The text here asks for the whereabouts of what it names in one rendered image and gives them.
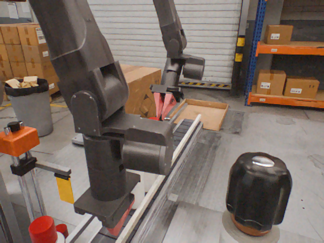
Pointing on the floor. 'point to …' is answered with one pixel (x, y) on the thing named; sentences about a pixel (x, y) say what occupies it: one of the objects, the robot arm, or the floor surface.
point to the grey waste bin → (34, 111)
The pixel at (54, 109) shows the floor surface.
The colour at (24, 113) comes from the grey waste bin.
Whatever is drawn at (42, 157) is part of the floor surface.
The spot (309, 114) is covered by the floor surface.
